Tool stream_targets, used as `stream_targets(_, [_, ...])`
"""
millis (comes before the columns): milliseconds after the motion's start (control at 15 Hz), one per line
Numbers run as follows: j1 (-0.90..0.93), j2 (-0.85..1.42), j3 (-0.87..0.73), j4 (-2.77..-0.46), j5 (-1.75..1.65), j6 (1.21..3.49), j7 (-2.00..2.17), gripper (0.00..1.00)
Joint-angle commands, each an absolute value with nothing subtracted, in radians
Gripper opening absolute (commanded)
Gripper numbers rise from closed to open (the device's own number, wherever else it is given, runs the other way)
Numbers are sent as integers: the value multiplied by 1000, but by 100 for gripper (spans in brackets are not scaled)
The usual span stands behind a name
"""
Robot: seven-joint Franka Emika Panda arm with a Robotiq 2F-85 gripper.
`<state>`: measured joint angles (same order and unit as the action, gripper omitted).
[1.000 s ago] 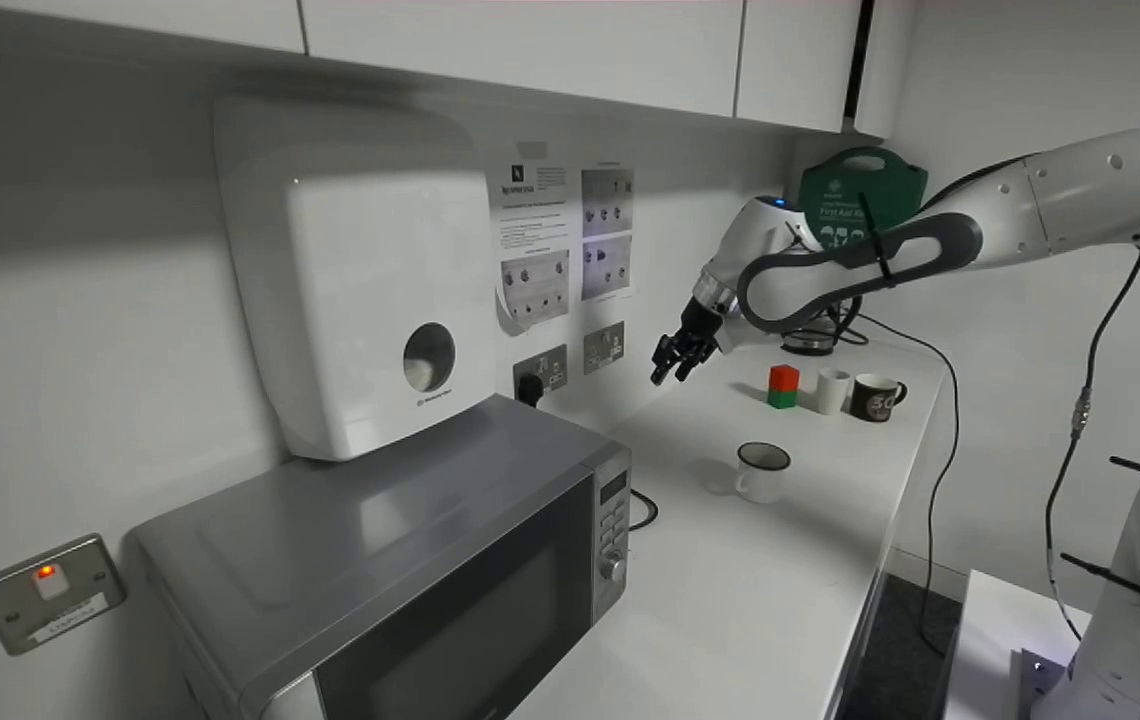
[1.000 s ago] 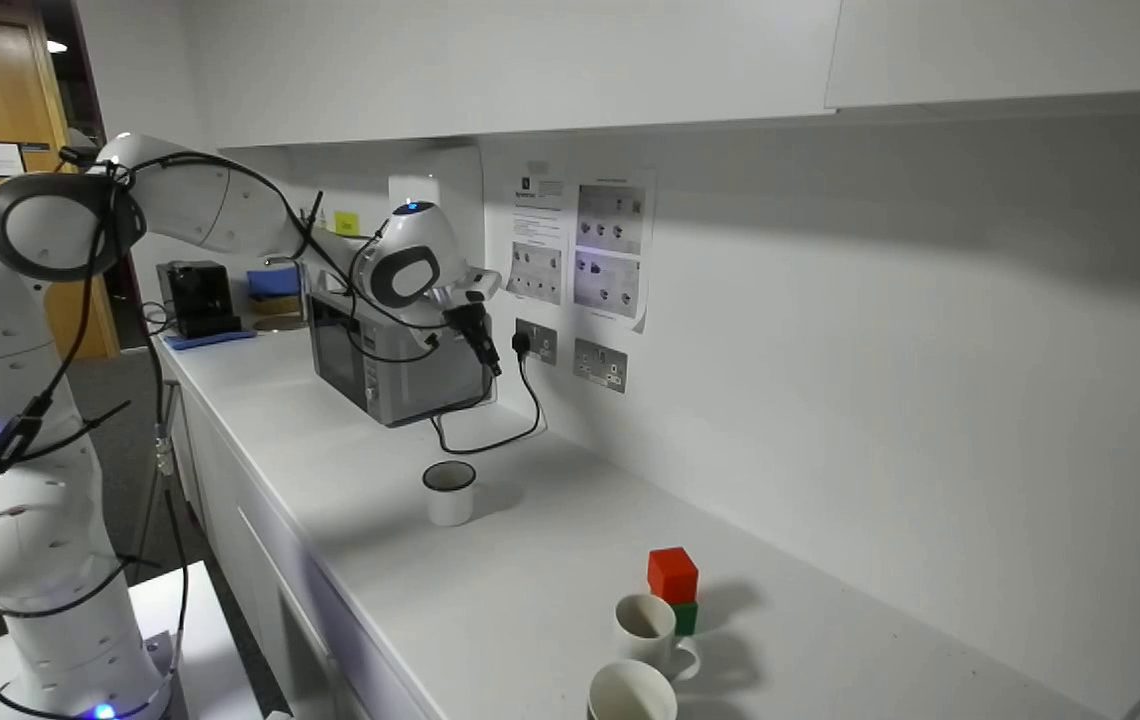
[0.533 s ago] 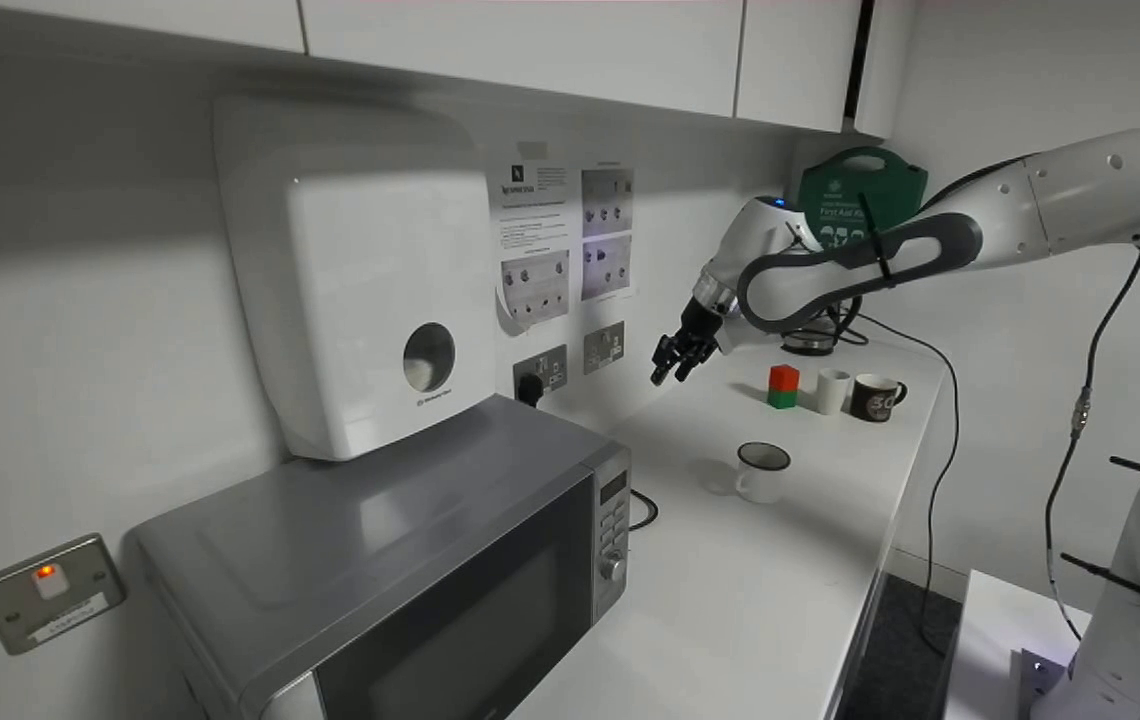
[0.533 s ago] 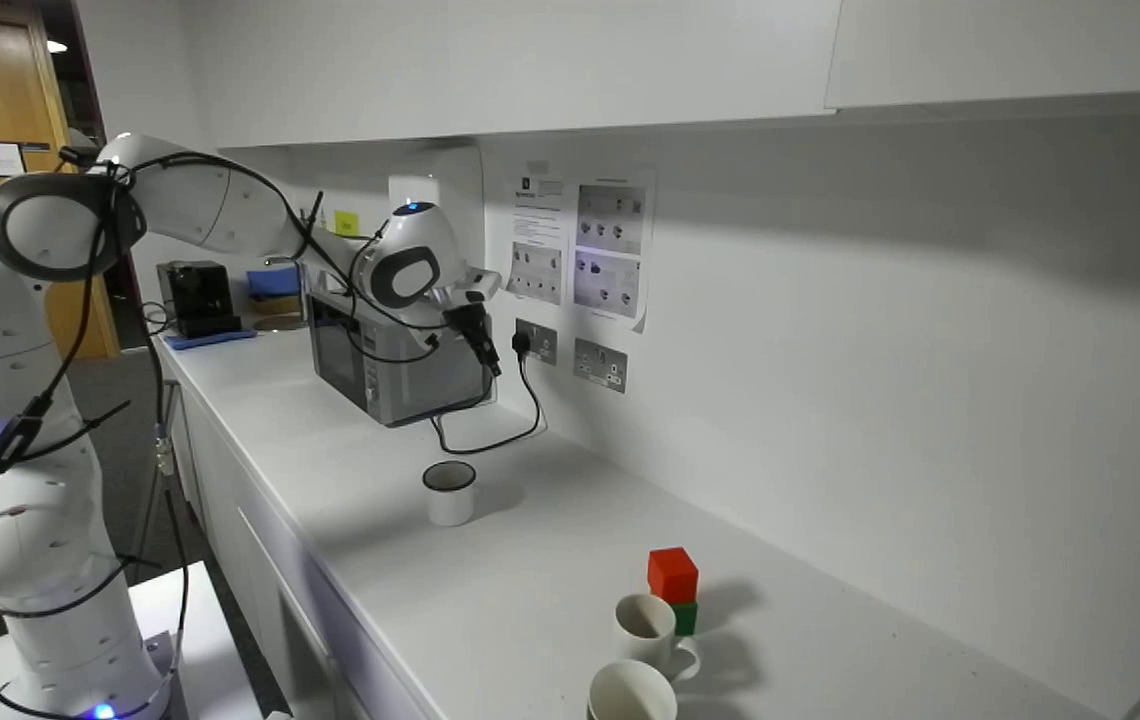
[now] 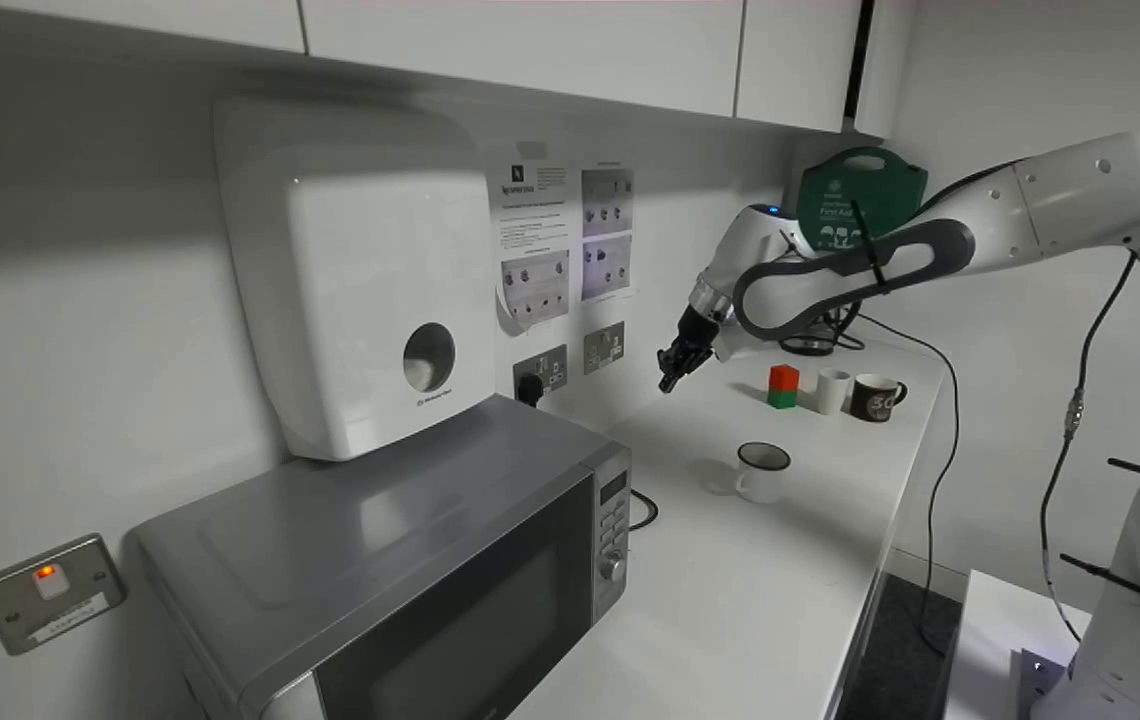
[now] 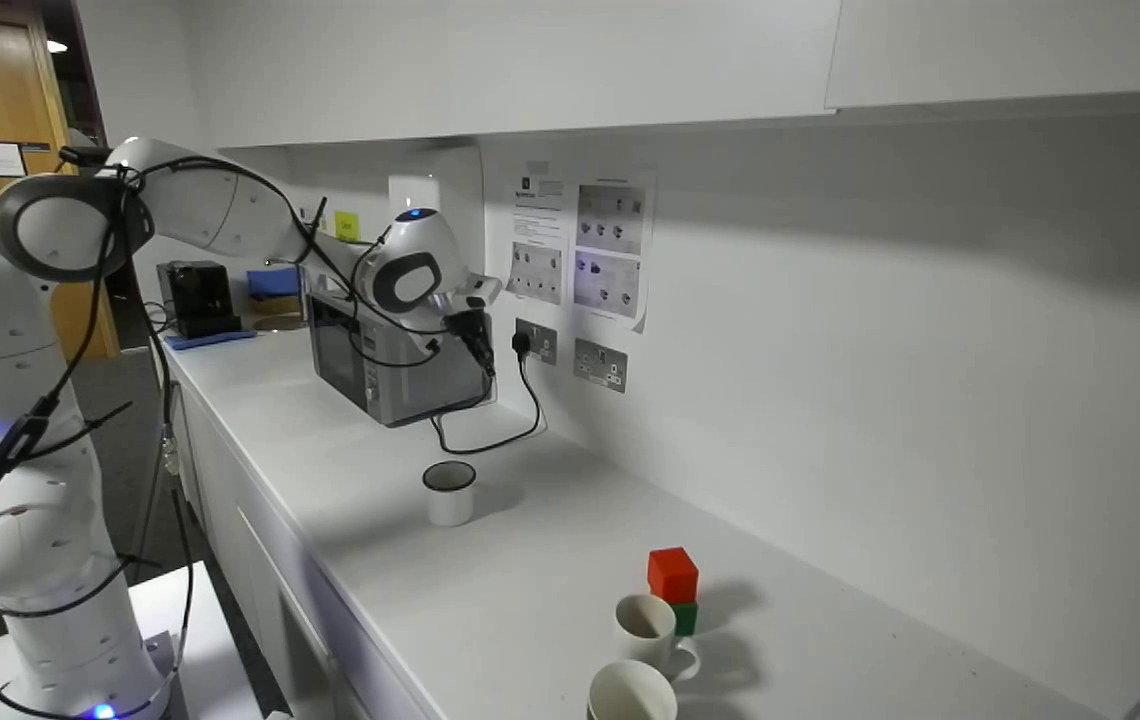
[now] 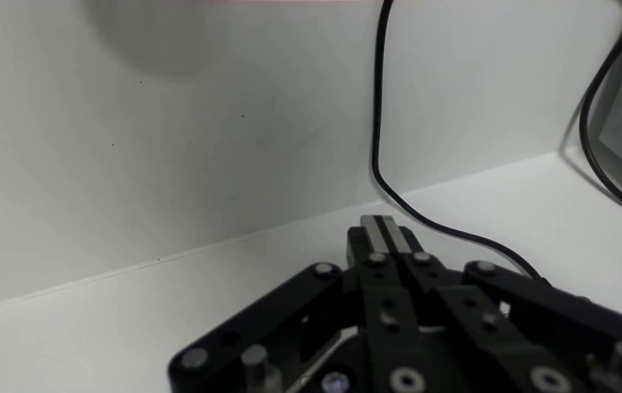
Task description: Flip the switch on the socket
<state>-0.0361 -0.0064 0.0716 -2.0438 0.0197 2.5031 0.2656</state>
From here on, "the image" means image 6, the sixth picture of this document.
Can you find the black plug with cable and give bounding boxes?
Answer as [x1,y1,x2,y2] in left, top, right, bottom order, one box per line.
[426,322,547,459]

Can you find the steel double socket with plug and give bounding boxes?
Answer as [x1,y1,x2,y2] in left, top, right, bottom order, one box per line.
[509,315,564,369]

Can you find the blue box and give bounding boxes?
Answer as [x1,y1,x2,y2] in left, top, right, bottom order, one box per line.
[245,265,306,330]

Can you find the white wall cabinet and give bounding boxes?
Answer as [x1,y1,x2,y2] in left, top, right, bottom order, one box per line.
[178,0,1140,151]

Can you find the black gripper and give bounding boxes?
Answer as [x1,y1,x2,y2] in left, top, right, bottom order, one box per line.
[445,304,499,381]

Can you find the wall power outlet panel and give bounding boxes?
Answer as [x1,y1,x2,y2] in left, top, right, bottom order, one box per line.
[499,162,658,330]

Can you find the small white mug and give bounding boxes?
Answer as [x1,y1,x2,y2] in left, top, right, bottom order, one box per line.
[610,586,706,687]

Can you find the red cube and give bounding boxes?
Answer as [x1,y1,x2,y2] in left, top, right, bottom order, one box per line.
[645,543,705,612]

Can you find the white mug dark inside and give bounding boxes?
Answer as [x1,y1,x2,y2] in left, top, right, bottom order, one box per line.
[420,455,485,530]

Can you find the steel double socket labelled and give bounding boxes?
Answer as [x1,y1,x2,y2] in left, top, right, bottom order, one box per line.
[573,335,633,400]

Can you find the white robot base table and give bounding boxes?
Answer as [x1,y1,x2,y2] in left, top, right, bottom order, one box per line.
[0,554,262,720]

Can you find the black coffee machine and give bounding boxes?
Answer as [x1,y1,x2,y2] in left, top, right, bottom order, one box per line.
[158,256,249,338]

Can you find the silver microwave oven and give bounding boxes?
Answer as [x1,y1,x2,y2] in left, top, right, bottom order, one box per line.
[304,256,499,433]

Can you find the mug with dark print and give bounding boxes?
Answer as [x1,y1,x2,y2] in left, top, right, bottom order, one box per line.
[584,655,683,720]

